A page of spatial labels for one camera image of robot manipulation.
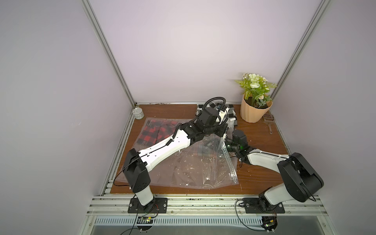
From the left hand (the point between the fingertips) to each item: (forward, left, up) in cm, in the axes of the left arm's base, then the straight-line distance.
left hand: (230, 125), depth 71 cm
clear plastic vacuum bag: (-9, +12, -28) cm, 32 cm away
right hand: (-2, +11, -14) cm, 18 cm away
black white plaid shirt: (+10, -5, -9) cm, 15 cm away
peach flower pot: (+23, -21, -18) cm, 36 cm away
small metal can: (+28, +62, -24) cm, 72 cm away
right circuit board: (-37, -19, -30) cm, 52 cm away
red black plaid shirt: (+14, +45, -26) cm, 54 cm away
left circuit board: (-37, +43, -31) cm, 64 cm away
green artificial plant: (+29, -22, 0) cm, 36 cm away
